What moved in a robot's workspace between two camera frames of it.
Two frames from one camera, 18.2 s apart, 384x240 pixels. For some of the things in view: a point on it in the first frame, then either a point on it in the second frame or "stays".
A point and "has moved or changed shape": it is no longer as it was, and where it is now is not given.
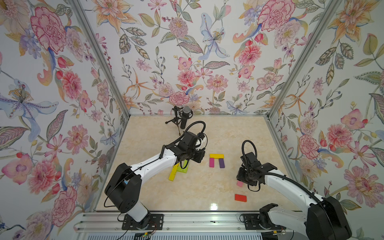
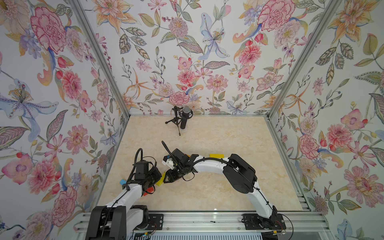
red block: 241,198 → 150,189
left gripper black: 199,157 → 157,174
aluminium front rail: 174,223 stays
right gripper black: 239,175 → 170,176
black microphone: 184,114 stays
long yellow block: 216,156 stays
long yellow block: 173,171 has moved or changed shape
